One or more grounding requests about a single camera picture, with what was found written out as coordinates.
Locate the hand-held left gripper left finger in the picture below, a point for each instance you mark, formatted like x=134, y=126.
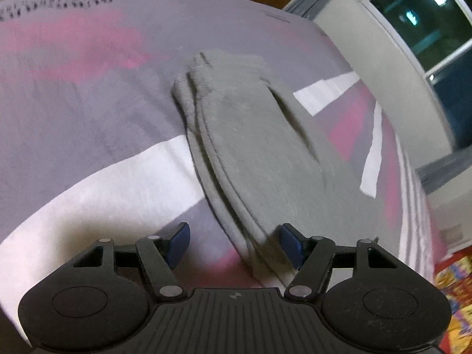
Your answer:
x=179, y=242

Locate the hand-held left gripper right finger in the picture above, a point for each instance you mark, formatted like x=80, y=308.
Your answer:
x=291, y=246

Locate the grey pants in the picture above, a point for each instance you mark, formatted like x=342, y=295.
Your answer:
x=250, y=136

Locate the striped pink grey bed sheet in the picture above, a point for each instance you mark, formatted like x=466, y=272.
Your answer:
x=73, y=118

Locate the colourful patterned folded quilt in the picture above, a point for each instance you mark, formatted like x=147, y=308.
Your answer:
x=457, y=295

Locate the sliding glass window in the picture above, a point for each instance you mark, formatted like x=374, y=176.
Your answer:
x=424, y=18

